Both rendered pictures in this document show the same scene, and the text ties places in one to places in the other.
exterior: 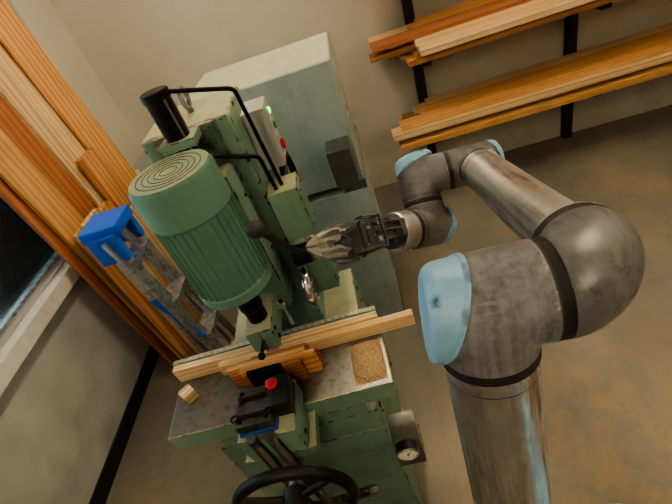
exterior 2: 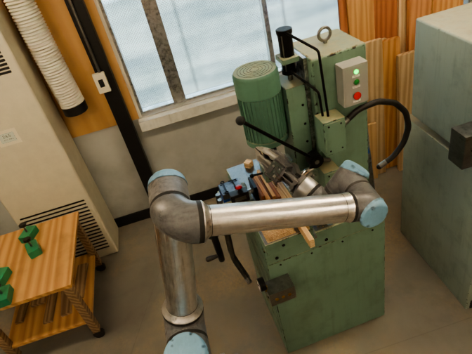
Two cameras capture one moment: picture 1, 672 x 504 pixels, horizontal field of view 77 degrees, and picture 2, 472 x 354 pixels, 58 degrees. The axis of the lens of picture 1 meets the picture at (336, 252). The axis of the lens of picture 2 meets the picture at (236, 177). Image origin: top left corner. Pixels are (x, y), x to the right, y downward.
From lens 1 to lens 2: 1.23 m
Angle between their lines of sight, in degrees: 58
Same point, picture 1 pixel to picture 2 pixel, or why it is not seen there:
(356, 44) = not seen: outside the picture
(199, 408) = (242, 172)
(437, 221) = not seen: hidden behind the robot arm
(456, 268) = (162, 174)
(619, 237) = (172, 213)
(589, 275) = (154, 206)
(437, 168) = (343, 182)
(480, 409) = not seen: hidden behind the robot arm
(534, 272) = (156, 192)
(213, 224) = (246, 105)
